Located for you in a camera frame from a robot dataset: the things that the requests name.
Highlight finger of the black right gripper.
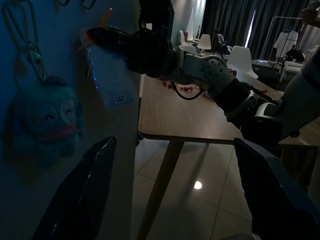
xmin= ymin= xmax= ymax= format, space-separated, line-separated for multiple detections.
xmin=99 ymin=26 xmax=135 ymax=40
xmin=86 ymin=28 xmax=131 ymax=61

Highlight teal plush keychain green loop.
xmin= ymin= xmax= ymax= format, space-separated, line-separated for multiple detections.
xmin=2 ymin=0 xmax=86 ymax=168

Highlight white chair wooden legs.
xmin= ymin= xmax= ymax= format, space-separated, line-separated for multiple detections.
xmin=198 ymin=34 xmax=211 ymax=53

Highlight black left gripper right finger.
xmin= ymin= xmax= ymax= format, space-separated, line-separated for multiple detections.
xmin=233 ymin=136 xmax=320 ymax=240

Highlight person in dark clothes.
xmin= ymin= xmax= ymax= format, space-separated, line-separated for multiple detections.
xmin=300 ymin=0 xmax=320 ymax=26

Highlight clear card holder orange lanyard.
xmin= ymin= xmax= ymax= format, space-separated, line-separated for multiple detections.
xmin=79 ymin=7 xmax=138 ymax=111

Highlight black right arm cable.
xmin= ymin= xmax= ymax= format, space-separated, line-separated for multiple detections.
xmin=171 ymin=83 xmax=205 ymax=101

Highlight black knob metal hook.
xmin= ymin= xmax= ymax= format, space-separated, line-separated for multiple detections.
xmin=79 ymin=0 xmax=98 ymax=11

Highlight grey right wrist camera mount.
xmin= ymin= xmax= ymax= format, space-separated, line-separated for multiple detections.
xmin=138 ymin=0 xmax=176 ymax=32

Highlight dark curtain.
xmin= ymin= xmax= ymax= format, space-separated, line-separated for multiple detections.
xmin=201 ymin=0 xmax=320 ymax=62

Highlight white clothes rack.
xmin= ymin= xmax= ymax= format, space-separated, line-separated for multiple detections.
xmin=268 ymin=16 xmax=305 ymax=83

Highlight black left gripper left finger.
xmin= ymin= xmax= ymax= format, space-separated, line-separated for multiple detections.
xmin=31 ymin=135 xmax=118 ymax=240

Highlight white partition board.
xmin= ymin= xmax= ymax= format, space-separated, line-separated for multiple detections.
xmin=0 ymin=0 xmax=141 ymax=240

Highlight red connector wire bundle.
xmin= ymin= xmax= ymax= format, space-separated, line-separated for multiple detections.
xmin=159 ymin=78 xmax=201 ymax=92

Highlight white hanging garment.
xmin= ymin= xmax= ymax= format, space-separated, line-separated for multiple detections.
xmin=273 ymin=31 xmax=300 ymax=51

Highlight wooden table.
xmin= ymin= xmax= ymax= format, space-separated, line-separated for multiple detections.
xmin=136 ymin=73 xmax=320 ymax=240

